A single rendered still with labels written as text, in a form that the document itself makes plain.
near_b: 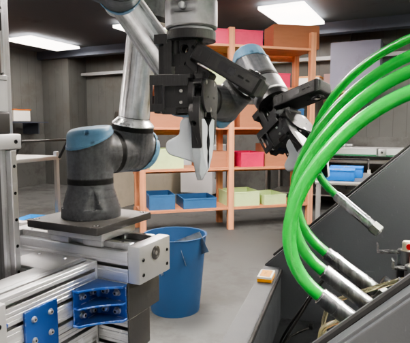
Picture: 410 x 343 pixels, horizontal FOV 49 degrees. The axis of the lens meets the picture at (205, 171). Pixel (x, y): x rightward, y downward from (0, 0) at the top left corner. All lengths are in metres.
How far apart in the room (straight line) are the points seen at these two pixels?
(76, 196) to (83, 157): 0.10
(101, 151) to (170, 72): 0.52
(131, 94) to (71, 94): 8.87
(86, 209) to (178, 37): 0.61
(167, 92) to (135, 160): 0.59
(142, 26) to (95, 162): 0.35
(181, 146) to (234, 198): 4.91
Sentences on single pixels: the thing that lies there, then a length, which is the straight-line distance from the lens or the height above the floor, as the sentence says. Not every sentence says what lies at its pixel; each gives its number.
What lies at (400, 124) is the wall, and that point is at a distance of 7.84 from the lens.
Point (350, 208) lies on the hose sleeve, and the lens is 0.81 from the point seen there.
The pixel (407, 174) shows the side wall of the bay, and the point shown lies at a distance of 1.01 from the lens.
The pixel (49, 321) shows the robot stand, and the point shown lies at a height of 0.86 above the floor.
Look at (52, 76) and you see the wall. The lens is 10.38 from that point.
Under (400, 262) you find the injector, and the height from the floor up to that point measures 1.07.
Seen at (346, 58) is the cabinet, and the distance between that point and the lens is 7.62.
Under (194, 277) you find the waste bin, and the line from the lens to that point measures 3.06.
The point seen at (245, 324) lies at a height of 0.95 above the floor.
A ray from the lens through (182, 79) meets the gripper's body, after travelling 0.63.
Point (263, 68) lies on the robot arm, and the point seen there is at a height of 1.39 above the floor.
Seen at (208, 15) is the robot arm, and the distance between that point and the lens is 0.65.
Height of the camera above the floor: 1.27
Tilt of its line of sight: 6 degrees down
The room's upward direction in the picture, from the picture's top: straight up
